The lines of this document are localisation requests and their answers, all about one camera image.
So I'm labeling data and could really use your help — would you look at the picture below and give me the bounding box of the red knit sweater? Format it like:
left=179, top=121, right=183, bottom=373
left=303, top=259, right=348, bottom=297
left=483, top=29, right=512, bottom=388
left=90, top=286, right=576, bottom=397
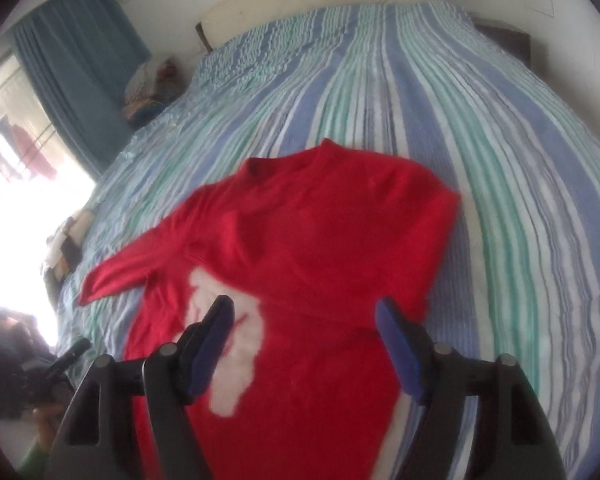
left=80, top=141, right=460, bottom=479

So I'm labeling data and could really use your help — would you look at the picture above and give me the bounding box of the pile of clothes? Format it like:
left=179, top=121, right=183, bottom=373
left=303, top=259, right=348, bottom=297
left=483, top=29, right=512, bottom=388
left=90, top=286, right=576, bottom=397
left=122, top=55, right=186, bottom=130

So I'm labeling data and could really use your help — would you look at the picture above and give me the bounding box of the striped blue green bedspread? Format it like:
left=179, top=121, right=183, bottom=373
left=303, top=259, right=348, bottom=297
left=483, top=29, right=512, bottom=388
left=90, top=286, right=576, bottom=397
left=56, top=1, right=600, bottom=479

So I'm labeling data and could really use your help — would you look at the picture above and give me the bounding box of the teal window curtain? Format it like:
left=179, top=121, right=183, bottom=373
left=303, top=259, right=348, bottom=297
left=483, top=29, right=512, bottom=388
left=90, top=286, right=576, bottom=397
left=7, top=0, right=150, bottom=180

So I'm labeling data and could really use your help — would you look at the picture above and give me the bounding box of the dark bedside table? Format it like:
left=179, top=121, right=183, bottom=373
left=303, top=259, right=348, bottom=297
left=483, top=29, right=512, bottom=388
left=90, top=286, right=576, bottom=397
left=471, top=16, right=532, bottom=68

